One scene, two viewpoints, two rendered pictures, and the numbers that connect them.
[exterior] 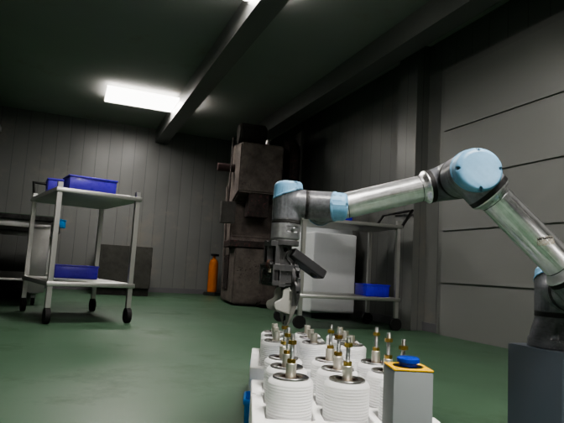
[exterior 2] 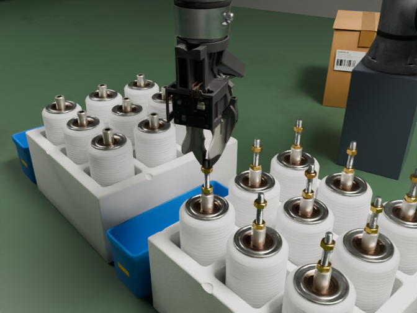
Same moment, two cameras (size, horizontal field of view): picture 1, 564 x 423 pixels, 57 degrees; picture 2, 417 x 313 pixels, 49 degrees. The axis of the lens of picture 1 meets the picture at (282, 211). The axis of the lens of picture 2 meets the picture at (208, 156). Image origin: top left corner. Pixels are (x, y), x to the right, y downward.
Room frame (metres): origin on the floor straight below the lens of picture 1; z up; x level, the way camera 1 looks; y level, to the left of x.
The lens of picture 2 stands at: (0.85, 0.36, 0.72)
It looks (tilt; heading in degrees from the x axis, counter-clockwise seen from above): 30 degrees down; 322
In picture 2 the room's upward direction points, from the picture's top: straight up
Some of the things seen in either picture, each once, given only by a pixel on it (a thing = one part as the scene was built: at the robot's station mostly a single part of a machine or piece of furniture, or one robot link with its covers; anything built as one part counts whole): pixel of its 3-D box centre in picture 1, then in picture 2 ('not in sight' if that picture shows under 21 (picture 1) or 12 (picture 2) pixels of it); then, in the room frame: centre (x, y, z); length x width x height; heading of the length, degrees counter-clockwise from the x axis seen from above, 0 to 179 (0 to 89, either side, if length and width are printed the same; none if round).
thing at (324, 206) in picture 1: (325, 206); not in sight; (1.36, -0.11, 0.64); 0.11 x 0.11 x 0.08; 1
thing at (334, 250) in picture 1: (321, 257); not in sight; (5.86, -0.47, 0.65); 0.64 x 0.57 x 1.30; 22
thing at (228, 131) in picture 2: (292, 288); (221, 114); (1.33, -0.04, 0.43); 0.05 x 0.02 x 0.09; 30
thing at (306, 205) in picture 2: (337, 362); (306, 204); (1.23, -0.15, 0.26); 0.02 x 0.02 x 0.03
